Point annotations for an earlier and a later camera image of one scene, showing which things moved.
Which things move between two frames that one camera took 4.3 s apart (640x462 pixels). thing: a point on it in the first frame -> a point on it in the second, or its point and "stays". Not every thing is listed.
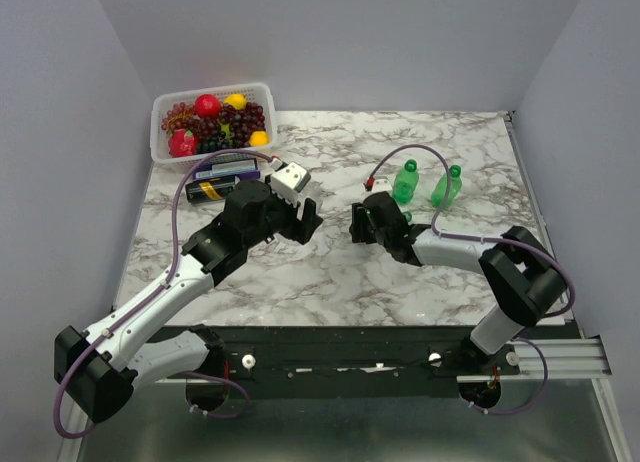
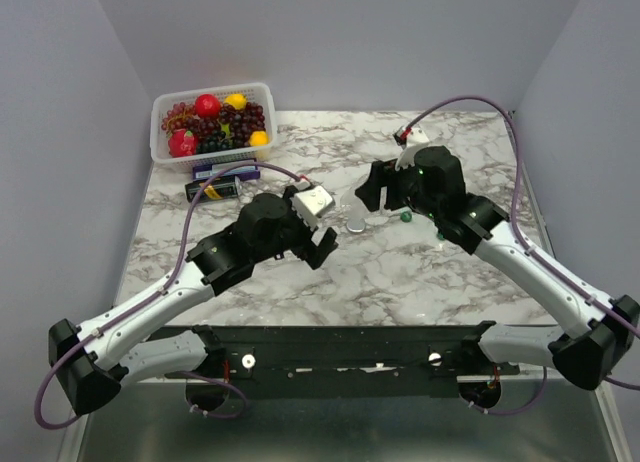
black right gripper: [357, 226] -> [383, 174]
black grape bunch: [212, 142] stays
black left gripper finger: [310, 222] -> [328, 244]
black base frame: [354, 361] stays
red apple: [207, 106] stays
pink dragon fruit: [182, 143] stays
